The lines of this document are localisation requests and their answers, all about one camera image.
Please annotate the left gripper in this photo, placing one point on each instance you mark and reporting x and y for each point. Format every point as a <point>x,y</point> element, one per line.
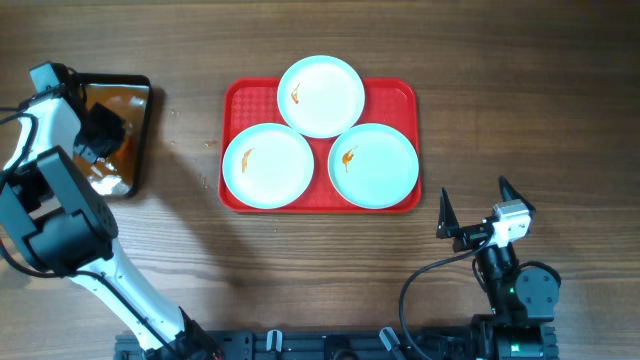
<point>113,131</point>

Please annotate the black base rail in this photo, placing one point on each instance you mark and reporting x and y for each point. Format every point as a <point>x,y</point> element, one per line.
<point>461,342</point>

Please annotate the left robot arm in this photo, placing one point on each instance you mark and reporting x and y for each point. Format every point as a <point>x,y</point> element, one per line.
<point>64,229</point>

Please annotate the light blue plate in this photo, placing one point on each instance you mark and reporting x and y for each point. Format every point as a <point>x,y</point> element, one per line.
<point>373,166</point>
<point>321,96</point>
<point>268,166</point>

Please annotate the black water tray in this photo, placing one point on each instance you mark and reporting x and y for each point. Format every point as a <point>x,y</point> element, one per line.
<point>131,98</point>

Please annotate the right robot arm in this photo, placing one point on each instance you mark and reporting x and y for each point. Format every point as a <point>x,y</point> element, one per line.
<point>522,295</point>

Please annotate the orange green sponge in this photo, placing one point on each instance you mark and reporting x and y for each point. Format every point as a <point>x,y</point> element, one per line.
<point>125,148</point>

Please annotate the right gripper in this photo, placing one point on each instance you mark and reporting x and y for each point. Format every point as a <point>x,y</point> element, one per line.
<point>449,228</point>

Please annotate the red plastic serving tray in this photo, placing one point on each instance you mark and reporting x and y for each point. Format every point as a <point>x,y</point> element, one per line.
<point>252,101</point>

